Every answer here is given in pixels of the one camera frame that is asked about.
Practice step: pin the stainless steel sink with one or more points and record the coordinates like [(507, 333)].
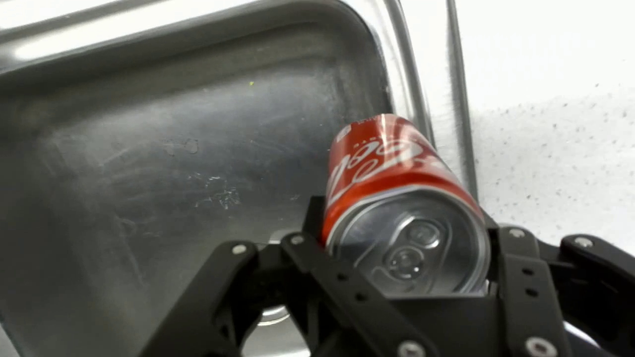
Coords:
[(173, 163)]

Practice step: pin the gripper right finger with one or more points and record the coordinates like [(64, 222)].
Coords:
[(531, 287)]

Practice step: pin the red soda can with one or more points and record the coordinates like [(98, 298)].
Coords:
[(397, 208)]

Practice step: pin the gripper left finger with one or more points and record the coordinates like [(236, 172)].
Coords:
[(317, 277)]

